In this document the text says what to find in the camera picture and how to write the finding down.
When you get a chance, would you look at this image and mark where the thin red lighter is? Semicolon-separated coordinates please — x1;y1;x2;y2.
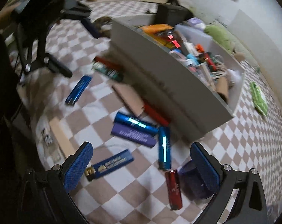
94;56;123;71

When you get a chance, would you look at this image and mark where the wooden strip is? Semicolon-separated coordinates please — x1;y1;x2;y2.
49;117;75;158

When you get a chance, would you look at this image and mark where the small blue lighter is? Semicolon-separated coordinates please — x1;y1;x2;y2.
65;75;92;106

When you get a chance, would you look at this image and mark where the green patterned lighter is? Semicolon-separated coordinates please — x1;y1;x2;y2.
92;62;123;83

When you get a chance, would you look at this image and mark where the orange tube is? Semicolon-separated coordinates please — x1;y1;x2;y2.
139;24;174;45

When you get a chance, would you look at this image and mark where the dark blue glass jar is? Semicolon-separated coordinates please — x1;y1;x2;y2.
178;160;214;201

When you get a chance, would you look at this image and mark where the glossy red lighter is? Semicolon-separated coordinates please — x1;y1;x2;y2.
165;169;182;210

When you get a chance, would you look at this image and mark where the black cardboard box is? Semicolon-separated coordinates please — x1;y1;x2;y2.
153;4;194;27

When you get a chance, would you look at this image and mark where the matte blue lighter yellow logo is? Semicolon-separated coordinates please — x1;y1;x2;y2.
85;149;134;181

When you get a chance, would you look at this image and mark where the clear plastic container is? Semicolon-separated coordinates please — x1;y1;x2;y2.
175;24;213;50

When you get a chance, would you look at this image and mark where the checkered bed sheet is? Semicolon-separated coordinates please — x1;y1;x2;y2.
14;0;282;224

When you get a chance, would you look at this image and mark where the red lighter near box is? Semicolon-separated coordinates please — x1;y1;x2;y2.
144;100;170;126

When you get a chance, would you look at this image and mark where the glossy blue lighter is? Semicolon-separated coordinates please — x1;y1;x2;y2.
158;126;171;171
114;112;158;136

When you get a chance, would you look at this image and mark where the purple lighter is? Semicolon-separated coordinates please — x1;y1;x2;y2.
111;123;157;148

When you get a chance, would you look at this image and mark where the green wet wipes pack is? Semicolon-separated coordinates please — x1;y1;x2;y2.
250;81;268;117

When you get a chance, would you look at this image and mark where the white shoe box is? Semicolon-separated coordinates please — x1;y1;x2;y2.
110;15;245;142

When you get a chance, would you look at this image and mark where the green plush toy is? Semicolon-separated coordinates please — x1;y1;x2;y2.
204;25;233;53

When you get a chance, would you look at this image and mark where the cardboard tube with rope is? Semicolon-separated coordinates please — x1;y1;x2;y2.
212;67;229;103

